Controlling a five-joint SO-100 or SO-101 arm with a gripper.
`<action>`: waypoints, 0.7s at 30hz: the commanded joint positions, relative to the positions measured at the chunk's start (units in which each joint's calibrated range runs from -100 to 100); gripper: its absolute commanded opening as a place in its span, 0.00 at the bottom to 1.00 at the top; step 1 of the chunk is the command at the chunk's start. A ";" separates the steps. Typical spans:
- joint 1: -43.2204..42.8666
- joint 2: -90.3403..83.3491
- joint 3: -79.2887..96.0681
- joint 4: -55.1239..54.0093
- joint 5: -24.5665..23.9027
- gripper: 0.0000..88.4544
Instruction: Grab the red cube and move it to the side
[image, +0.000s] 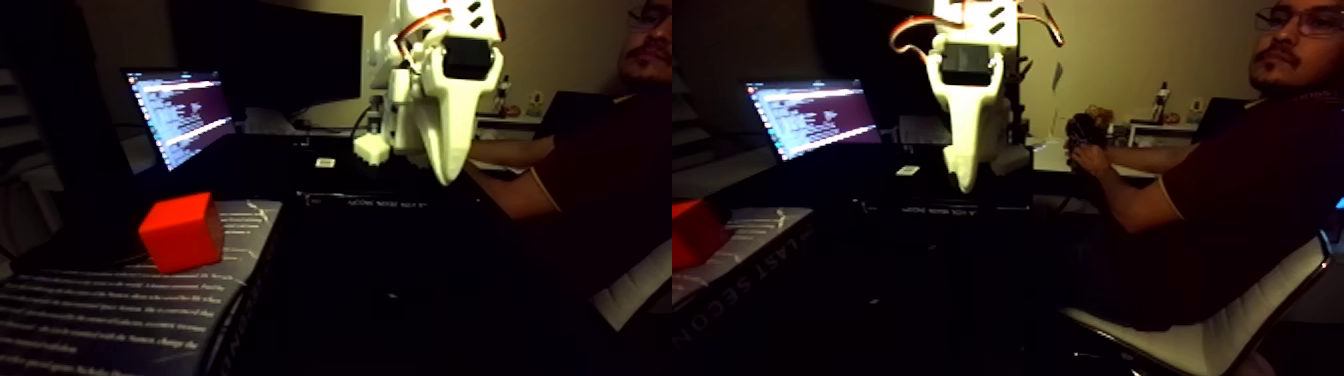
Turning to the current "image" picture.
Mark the person's left hand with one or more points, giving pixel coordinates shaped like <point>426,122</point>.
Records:
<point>1090,161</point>

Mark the person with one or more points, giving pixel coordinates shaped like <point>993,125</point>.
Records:
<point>1260,189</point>

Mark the white office chair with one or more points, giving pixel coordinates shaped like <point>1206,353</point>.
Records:
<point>1218,336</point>

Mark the black box with white print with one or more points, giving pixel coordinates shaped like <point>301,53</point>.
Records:
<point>357,200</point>

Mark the small white tag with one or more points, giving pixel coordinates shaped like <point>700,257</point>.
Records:
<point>326,163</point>

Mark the large black stand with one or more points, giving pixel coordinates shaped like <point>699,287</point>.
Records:
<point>74,158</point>

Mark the red cube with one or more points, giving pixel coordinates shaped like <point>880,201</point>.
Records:
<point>181,233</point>

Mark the black computer monitor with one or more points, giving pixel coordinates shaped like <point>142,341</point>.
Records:
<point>273,52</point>

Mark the small dark figurine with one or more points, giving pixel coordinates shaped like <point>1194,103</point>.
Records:
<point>502,97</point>

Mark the open laptop with lit screen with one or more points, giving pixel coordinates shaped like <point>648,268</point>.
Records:
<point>184,116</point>

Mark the eyeglasses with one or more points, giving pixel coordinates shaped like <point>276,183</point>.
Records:
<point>1297,19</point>

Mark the black book with white text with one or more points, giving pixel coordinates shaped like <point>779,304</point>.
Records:
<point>105,315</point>

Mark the black leader arm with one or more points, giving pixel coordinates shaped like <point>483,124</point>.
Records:
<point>1084,126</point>

